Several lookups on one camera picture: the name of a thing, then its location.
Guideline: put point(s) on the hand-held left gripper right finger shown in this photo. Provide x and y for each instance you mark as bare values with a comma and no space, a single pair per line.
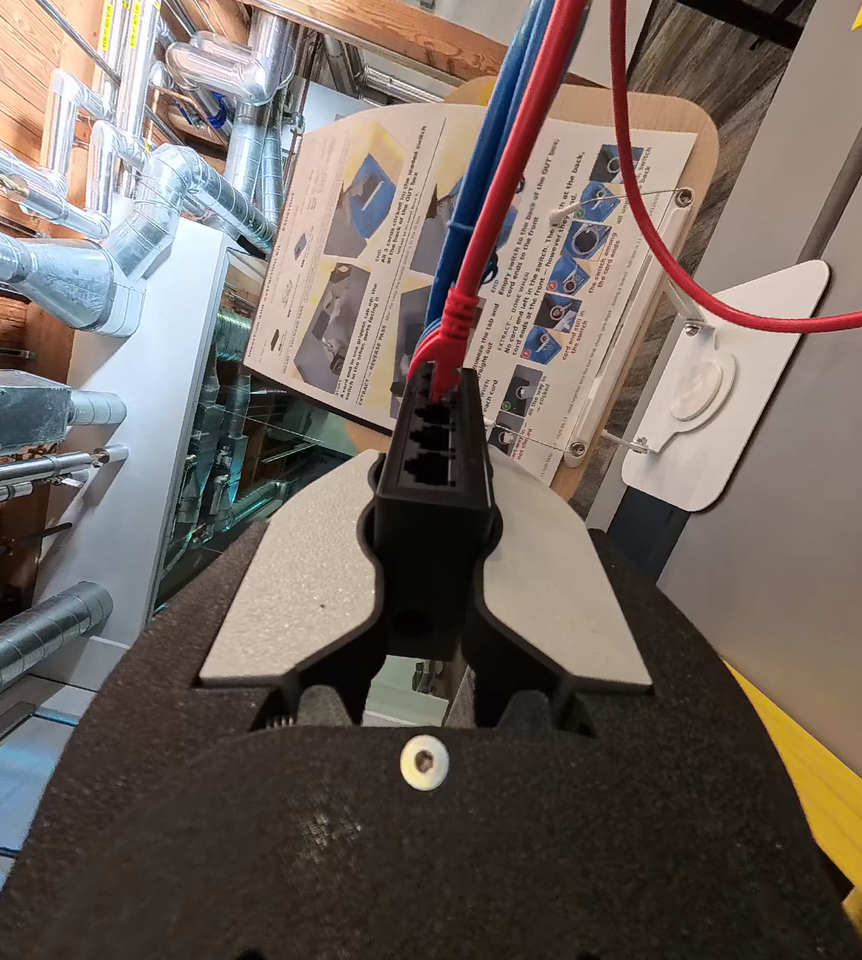
558,600

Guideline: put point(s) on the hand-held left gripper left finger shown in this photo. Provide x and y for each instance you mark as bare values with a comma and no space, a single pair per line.
303,592

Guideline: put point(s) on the black ethernet switch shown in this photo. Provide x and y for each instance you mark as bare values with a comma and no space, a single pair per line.
431,555

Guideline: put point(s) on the white stand base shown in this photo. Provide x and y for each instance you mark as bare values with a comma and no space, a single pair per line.
746,375

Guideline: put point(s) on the printed instruction sheet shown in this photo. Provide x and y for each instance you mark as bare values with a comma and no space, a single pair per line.
341,262

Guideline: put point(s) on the yellow plastic bin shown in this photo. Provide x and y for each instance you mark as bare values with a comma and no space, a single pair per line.
836,810

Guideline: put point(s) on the silver ventilation ducts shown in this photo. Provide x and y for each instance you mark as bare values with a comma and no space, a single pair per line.
63,277

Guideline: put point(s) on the wooden beam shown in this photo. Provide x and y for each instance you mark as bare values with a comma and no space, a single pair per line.
401,30

